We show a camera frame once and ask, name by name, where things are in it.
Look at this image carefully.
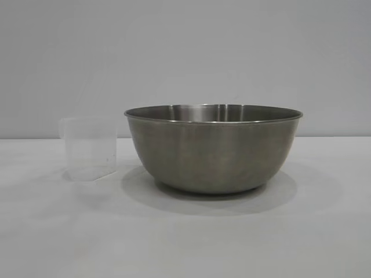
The clear plastic measuring cup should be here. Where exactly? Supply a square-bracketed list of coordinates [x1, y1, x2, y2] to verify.
[59, 116, 118, 182]

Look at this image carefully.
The white tablecloth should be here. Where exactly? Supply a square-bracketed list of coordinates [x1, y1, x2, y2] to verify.
[0, 136, 371, 278]

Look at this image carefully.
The stainless steel bowl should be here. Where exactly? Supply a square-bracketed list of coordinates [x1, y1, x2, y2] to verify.
[123, 103, 304, 195]

